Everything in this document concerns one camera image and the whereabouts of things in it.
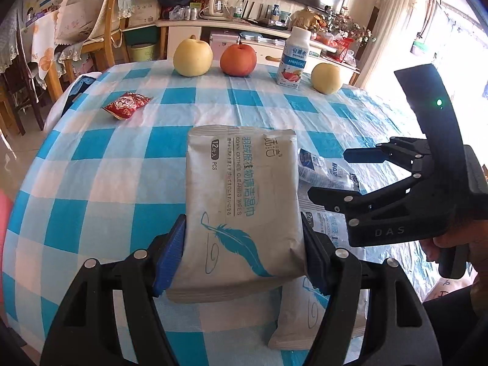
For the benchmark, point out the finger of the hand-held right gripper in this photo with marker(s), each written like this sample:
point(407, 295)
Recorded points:
point(366, 155)
point(331, 196)

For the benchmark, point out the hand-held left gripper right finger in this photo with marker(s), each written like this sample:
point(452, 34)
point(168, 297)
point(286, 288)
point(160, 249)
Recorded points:
point(314, 253)

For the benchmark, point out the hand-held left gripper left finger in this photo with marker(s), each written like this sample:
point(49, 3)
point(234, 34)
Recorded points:
point(171, 253)

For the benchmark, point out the grey wet wipes packet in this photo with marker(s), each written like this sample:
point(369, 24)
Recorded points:
point(305, 312)
point(240, 213)

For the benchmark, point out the person's right hand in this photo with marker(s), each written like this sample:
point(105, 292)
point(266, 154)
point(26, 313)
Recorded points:
point(442, 242)

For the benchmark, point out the yellow pear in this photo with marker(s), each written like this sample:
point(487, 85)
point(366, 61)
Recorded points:
point(325, 78)
point(192, 58)

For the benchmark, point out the blue checked tablecloth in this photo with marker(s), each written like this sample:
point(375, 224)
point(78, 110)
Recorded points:
point(114, 183)

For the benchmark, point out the tall white yogurt bottle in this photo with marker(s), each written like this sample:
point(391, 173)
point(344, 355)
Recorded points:
point(292, 61)

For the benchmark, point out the person's dark trouser leg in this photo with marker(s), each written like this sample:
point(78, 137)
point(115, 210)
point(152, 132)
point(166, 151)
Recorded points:
point(457, 324)

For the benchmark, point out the white curtain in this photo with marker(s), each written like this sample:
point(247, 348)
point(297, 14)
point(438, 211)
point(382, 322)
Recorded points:
point(404, 11)

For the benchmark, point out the red snack packet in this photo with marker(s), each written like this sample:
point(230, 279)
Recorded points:
point(125, 105)

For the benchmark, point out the red apple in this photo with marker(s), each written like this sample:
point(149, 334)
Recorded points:
point(237, 60)

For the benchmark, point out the white plastic bag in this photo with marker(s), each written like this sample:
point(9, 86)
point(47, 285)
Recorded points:
point(72, 95)

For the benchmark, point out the clear water bottle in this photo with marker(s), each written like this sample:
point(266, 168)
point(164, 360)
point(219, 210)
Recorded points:
point(238, 7)

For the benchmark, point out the green plastic bucket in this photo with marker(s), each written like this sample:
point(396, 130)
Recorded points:
point(143, 51)

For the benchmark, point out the white electric kettle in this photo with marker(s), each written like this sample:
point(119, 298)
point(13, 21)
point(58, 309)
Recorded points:
point(216, 5)

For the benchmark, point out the orange print white cloth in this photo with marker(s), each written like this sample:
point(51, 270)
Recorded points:
point(44, 45)

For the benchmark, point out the cardboard box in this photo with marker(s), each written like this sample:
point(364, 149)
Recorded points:
point(143, 5)

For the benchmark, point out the wooden chair with cloth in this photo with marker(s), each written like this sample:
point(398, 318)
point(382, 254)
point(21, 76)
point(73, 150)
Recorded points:
point(87, 7)

